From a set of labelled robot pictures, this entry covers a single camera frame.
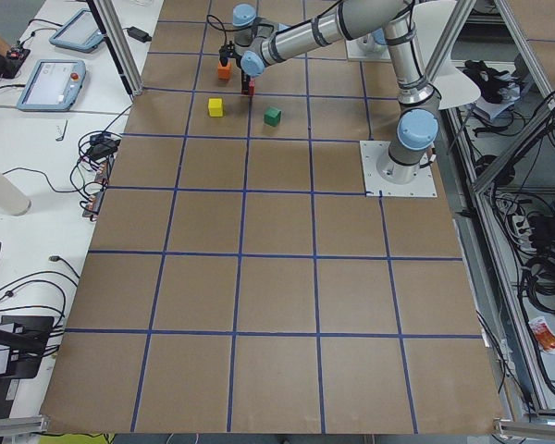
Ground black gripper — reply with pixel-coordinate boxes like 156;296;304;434
233;25;259;96

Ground orange wooden block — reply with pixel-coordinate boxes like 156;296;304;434
216;62;232;80

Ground yellow wooden block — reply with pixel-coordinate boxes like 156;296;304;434
207;97;224;117

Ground green wooden block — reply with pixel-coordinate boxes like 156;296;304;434
264;106;282;127

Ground black power adapter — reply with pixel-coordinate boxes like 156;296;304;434
127;27;152;43

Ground upper teach pendant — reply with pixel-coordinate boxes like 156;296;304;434
49;8;104;54

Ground teach pendant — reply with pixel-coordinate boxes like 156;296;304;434
49;8;104;54
16;59;86;112

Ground allen key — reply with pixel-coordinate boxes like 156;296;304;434
55;120;68;142

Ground lower teach pendant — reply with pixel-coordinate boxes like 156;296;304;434
16;59;86;112

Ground brown gridded paper mat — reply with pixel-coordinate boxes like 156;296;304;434
42;1;502;434

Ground white chair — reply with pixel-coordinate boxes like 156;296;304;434
414;1;481;110

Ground white cylinder roll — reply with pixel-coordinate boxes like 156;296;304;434
0;173;31;216

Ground orange snack packet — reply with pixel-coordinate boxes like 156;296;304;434
528;316;555;353

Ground aluminium frame post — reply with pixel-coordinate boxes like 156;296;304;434
94;0;143;97

